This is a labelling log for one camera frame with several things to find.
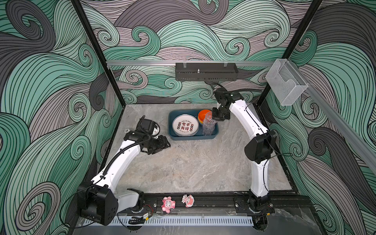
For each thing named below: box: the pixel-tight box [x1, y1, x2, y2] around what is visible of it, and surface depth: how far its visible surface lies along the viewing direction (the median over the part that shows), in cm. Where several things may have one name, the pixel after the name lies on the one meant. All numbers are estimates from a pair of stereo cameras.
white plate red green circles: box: [172, 114, 200, 137], surface depth 106 cm
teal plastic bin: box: [167, 108, 220, 141], surface depth 101 cm
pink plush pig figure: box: [161, 196, 176, 214], surface depth 73 cm
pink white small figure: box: [181, 193, 195, 208], surface depth 74 cm
